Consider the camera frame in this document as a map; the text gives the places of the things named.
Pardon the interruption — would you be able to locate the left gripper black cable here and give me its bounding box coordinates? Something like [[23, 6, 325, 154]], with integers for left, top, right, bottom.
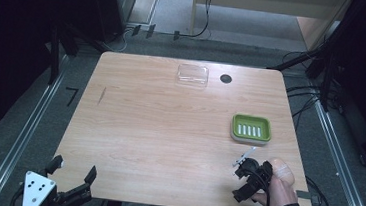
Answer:
[[9, 183, 27, 206]]

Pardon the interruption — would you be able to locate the black looped floor cable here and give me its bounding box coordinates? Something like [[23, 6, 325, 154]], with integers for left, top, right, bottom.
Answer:
[[302, 175, 336, 206]]

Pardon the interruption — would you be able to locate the green soap dish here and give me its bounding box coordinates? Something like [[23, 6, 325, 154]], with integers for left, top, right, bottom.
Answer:
[[229, 111, 274, 148]]

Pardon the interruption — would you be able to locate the person's right hand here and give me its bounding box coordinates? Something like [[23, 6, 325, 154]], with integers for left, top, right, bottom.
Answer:
[[250, 156, 302, 206]]

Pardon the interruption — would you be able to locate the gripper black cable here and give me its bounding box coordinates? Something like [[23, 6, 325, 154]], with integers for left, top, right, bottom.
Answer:
[[250, 168, 275, 206], [9, 183, 27, 206]]

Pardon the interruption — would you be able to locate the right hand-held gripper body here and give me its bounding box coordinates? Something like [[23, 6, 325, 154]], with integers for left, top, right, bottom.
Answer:
[[229, 145, 276, 193]]

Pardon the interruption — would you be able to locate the clear plastic container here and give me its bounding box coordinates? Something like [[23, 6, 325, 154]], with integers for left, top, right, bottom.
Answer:
[[175, 62, 210, 89]]

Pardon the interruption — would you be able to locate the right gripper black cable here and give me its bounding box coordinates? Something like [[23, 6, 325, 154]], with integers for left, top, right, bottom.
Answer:
[[250, 168, 275, 206]]

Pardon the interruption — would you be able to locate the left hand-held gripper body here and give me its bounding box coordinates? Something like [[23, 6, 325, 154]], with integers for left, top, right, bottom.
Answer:
[[21, 168, 94, 206]]

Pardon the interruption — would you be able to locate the black round table grommet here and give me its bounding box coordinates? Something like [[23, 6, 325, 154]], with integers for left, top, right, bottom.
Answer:
[[219, 73, 234, 85]]

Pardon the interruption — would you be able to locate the bundle of black floor cables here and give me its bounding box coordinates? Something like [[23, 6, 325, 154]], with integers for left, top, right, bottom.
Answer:
[[276, 49, 350, 135]]

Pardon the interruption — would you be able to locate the black hanging cable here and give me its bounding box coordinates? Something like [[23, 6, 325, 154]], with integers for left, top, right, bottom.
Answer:
[[172, 0, 215, 45]]

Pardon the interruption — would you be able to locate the dark cabinet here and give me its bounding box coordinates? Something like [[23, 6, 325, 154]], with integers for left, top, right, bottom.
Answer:
[[85, 0, 138, 45]]

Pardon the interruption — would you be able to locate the metal floor rail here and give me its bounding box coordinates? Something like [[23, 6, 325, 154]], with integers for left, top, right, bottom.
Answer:
[[0, 50, 70, 206], [305, 99, 366, 206]]

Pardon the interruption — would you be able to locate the light wooden desk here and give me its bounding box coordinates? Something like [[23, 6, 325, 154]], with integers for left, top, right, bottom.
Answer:
[[189, 0, 353, 54]]

